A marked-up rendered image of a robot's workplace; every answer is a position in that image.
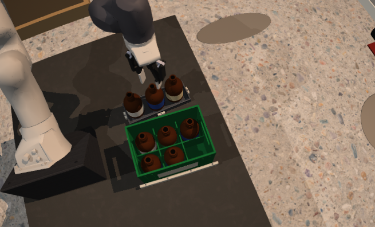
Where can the brown glass bottle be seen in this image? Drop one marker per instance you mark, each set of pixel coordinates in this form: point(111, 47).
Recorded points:
point(150, 162)
point(173, 155)
point(154, 97)
point(189, 129)
point(167, 136)
point(133, 105)
point(173, 89)
point(145, 142)

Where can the green bottle crate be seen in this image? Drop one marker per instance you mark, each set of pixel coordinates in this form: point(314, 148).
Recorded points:
point(194, 148)

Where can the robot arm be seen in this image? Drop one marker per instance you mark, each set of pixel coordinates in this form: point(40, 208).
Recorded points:
point(43, 143)

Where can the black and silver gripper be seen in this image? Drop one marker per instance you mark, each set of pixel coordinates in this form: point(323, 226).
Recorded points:
point(153, 68)

